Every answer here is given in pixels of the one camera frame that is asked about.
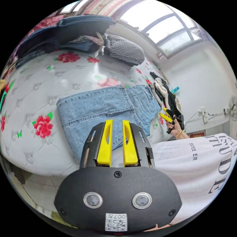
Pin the person's right hand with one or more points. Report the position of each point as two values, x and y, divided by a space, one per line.
175 128

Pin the checkered pillow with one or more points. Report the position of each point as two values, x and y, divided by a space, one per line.
124 49

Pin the white fan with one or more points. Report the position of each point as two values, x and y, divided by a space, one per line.
233 109

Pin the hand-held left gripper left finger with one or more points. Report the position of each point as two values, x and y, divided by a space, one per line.
104 148

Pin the black and white garment heap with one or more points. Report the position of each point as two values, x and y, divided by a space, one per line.
166 94

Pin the white power strip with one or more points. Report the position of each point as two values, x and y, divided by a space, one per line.
204 114

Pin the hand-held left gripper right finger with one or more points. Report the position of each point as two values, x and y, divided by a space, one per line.
129 148

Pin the window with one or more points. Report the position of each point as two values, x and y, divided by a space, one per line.
163 24

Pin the person's body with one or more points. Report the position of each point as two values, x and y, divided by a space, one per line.
196 174

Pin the person's right forearm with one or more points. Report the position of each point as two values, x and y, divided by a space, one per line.
183 135

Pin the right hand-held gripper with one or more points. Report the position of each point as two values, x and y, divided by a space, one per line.
178 121

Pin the pile of clothes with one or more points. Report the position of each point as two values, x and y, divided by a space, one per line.
55 38

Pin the bed with flowered quilt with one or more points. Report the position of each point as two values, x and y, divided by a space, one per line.
61 77

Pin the blue jeans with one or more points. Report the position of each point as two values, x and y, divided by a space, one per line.
103 109

